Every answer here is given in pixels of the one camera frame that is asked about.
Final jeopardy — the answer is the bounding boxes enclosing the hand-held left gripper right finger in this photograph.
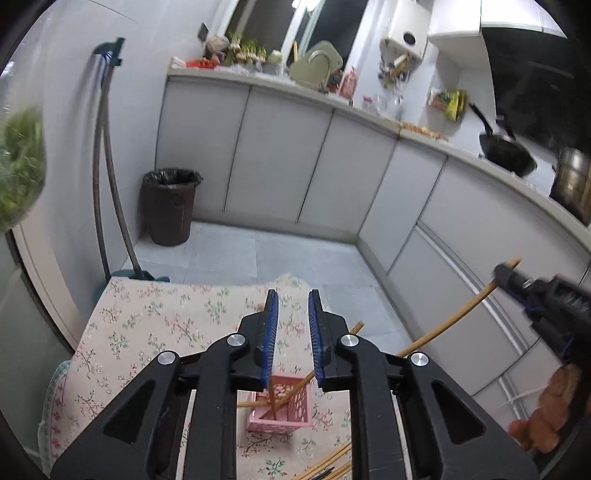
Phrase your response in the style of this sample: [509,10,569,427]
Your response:
[307,288,541,480]

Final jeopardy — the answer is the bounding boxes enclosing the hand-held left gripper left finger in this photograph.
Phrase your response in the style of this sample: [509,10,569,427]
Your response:
[51,288,280,480]

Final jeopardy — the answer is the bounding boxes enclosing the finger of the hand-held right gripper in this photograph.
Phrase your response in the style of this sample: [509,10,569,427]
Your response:
[492,263,540,306]

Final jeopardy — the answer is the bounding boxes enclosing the long bamboo chopstick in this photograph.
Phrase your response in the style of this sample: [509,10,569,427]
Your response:
[398,257,522,359]

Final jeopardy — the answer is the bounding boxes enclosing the pink plastic basket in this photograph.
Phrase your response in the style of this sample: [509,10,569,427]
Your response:
[246,375,312,435]

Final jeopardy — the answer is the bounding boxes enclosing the person's right hand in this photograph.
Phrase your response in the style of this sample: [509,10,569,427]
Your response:
[509,364,581,453]

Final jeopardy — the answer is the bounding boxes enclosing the steel pot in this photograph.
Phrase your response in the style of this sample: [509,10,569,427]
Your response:
[549,147,591,222]

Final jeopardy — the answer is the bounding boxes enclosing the black wok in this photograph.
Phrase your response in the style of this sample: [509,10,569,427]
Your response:
[468,102,539,179]

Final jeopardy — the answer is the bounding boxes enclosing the floral tablecloth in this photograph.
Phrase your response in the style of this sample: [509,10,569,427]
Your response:
[39,272,356,480]

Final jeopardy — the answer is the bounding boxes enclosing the brown trash bin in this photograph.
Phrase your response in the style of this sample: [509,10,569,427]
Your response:
[141,168,203,247]

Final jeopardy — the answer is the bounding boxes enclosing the brown food on counter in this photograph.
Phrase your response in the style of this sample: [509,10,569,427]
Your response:
[401,121,448,140]

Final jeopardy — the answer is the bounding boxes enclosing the grey kitchen cabinet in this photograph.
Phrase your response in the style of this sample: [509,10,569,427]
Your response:
[154,74,591,416]

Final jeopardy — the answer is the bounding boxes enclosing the yellow green packet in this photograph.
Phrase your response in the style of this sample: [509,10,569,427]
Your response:
[429,89,468,122]

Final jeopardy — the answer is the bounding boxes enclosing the black range hood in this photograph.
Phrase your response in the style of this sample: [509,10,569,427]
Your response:
[480,27,591,154]

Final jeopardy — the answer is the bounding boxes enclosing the clear glasses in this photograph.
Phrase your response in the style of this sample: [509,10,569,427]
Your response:
[361,91,403,117]

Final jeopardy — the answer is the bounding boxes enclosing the hanging kitchen tools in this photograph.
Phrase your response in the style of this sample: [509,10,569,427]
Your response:
[380,52,413,91]

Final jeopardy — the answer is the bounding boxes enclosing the pink bottle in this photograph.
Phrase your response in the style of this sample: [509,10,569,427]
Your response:
[341,67,360,98]

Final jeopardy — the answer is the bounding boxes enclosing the green cutting board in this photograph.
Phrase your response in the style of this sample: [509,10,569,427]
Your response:
[289,41,344,89]

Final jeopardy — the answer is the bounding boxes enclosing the white water heater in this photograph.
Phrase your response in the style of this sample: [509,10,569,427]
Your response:
[380,0,433,61]

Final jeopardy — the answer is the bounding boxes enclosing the pile of garlic and greens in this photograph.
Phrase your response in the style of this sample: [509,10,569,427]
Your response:
[225,31,269,65]

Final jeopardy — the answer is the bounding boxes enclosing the bag of green vegetables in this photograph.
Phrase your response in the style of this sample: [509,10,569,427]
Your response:
[0,106,48,232]

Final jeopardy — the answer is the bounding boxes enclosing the window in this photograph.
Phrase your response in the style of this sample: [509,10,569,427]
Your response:
[226,0,370,70]

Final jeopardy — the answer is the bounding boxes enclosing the dark mop handle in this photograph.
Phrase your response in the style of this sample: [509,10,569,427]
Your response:
[91,55,112,283]

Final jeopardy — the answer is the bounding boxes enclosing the white wall cabinet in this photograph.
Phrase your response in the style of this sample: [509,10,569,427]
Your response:
[427,0,570,41]

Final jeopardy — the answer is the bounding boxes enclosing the blue wall hook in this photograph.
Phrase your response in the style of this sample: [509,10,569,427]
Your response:
[95,38,126,66]

